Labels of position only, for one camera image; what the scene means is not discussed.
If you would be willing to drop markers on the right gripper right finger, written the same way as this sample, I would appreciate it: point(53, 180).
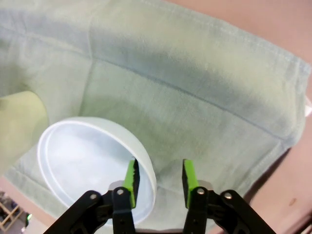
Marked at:
point(219, 214)

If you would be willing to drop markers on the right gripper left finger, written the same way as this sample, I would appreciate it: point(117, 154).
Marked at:
point(97, 214)

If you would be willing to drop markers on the light blue bowl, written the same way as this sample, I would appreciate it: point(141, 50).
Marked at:
point(85, 158)

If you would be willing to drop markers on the pale green tall cup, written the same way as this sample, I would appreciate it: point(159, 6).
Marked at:
point(19, 122)

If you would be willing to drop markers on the blue cloth mat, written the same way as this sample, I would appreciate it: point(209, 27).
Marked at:
point(182, 85)

